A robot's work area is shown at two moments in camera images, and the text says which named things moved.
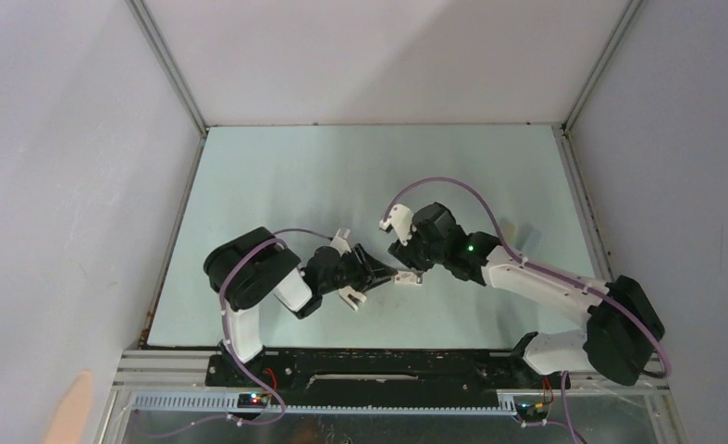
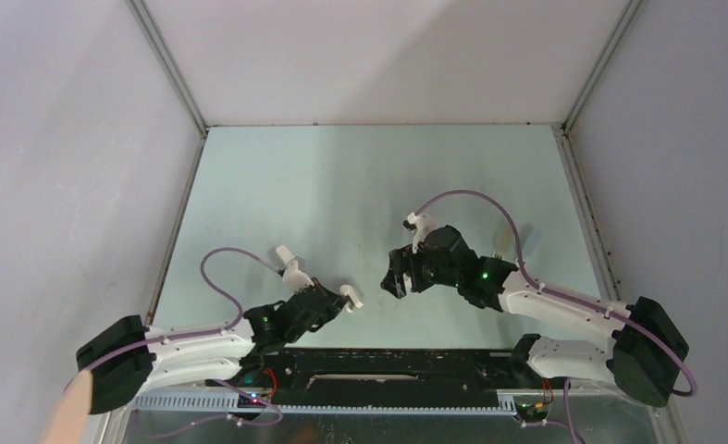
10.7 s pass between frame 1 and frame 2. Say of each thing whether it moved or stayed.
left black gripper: moved
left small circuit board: stayed
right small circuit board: stayed
